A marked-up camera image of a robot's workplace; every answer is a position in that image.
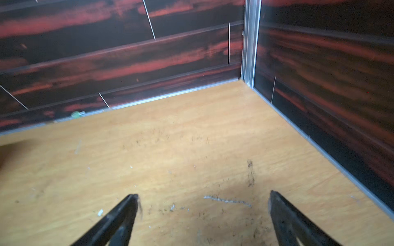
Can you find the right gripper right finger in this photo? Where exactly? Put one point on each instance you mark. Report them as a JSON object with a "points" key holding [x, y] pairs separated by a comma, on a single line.
{"points": [[292, 227]]}

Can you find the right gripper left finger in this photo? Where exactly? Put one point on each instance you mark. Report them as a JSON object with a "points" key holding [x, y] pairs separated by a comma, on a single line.
{"points": [[115, 228]]}

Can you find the small green plastic piece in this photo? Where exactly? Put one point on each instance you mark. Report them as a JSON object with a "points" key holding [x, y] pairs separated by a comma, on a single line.
{"points": [[77, 114]]}

